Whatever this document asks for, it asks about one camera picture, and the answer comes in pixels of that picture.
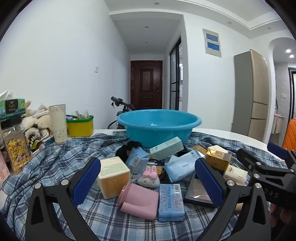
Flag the pink box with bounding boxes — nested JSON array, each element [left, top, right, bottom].
[[0, 148, 11, 183]]

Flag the white tumbler cup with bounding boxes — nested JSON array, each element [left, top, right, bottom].
[[48, 105, 68, 143]]

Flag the blue plaid cloth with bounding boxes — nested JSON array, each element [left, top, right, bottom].
[[0, 132, 289, 241]]

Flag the cream box with orange side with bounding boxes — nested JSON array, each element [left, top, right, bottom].
[[97, 157, 131, 200]]

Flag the plush toy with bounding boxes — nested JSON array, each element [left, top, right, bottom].
[[22, 101, 52, 145]]

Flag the assorted small packets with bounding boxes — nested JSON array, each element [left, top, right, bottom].
[[67, 109, 93, 121]]

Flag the gold foil box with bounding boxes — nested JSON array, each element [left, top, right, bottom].
[[205, 145, 232, 172]]

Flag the person's right hand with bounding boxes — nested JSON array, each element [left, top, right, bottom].
[[270, 203, 292, 224]]

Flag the clear jar of dried flowers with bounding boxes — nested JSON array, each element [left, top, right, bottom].
[[1, 116, 33, 174]]

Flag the flat blue tissue packet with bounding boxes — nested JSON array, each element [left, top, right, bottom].
[[158, 184, 185, 222]]

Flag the pink silicone holder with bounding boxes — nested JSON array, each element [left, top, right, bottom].
[[119, 182, 159, 220]]

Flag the light blue wipes pack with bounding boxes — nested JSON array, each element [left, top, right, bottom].
[[165, 150, 205, 183]]

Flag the black framed glass door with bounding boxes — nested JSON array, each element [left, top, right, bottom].
[[169, 37, 183, 110]]

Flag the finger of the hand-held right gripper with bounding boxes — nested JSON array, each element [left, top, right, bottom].
[[237, 148, 294, 183], [268, 142, 296, 165]]

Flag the yellow bin with green rim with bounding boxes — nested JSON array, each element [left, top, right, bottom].
[[66, 115, 94, 138]]

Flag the small light blue packet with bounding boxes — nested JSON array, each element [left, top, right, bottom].
[[125, 147, 150, 175]]

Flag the black frame display box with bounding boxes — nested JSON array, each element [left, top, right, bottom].
[[184, 173, 219, 207]]

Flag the green tissue box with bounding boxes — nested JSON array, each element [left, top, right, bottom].
[[0, 91, 26, 119]]

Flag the orange chair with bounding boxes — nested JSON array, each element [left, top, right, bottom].
[[282, 118, 296, 151]]

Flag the beige refrigerator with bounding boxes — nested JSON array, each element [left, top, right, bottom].
[[232, 49, 270, 142]]

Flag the white tissue pack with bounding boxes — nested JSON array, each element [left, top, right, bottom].
[[223, 165, 248, 186]]

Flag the brown entrance door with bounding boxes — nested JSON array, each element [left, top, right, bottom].
[[130, 60, 163, 110]]

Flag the blue plastic basin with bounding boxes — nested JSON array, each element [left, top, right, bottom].
[[117, 109, 202, 149]]

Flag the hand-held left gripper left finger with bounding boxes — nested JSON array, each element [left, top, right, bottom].
[[25, 158, 101, 241]]

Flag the black hair scrunchie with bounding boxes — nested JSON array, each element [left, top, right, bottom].
[[116, 141, 143, 163]]

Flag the grey electrical panel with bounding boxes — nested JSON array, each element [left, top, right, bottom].
[[203, 29, 223, 58]]

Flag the pale teal box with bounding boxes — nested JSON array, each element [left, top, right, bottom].
[[149, 137, 185, 161]]

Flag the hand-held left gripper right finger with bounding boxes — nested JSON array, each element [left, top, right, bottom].
[[195, 158, 271, 241]]

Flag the pink bunny toy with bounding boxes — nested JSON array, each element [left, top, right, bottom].
[[136, 166, 160, 188]]

